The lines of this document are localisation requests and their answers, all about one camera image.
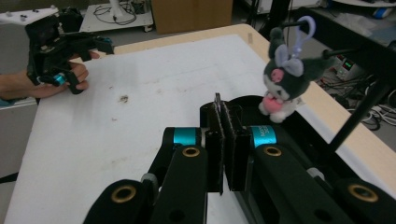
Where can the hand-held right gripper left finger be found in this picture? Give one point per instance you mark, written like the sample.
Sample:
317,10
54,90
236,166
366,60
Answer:
214,149

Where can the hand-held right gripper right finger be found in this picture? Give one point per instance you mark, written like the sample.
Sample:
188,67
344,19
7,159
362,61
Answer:
238,155

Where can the white table with knobs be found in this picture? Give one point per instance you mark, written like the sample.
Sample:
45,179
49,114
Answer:
28,16

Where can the tall brown cardboard box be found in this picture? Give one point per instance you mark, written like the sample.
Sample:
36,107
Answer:
193,15

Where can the bench power supply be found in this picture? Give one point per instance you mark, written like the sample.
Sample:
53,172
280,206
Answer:
346,65

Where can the blue tape roll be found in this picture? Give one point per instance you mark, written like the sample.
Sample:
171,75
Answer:
382,13

